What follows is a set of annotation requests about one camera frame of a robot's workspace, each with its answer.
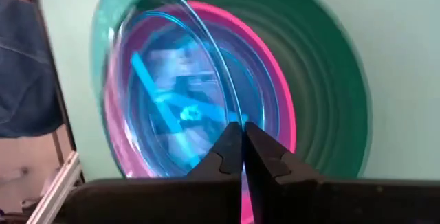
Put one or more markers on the black table frame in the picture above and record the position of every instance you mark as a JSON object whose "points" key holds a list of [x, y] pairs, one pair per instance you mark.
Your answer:
{"points": [[56, 90]]}

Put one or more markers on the silver aluminium extrusion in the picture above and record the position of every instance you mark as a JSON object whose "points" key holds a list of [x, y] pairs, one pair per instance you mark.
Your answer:
{"points": [[55, 189]]}

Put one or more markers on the pink opaque plastic plate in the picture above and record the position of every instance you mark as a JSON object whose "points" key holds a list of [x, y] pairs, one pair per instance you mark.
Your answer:
{"points": [[288, 128]]}

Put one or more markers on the blue denim cloth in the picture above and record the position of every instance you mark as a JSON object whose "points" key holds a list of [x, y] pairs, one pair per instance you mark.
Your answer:
{"points": [[24, 62]]}

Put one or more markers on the dark green plastic plate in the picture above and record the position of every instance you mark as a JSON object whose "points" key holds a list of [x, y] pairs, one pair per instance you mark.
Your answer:
{"points": [[326, 79]]}

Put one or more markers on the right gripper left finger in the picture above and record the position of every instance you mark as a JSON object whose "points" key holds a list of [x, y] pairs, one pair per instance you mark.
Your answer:
{"points": [[172, 200]]}

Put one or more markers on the blue transparent plastic plate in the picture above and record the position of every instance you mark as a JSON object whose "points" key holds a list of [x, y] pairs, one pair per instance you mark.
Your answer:
{"points": [[165, 62], [254, 79]]}

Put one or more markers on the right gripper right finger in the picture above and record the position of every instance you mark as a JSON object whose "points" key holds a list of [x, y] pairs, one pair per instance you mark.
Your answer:
{"points": [[326, 203]]}

